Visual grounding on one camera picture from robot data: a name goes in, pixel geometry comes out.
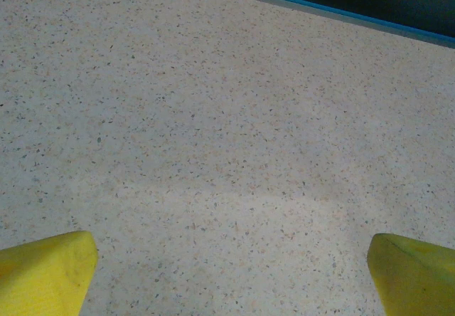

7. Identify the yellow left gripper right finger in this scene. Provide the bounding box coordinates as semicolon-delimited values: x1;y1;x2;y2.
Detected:
367;233;455;316

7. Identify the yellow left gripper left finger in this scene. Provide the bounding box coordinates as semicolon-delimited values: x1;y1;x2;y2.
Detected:
0;230;99;316

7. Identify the blue table edge strip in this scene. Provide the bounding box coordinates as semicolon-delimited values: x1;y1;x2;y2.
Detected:
152;0;455;49

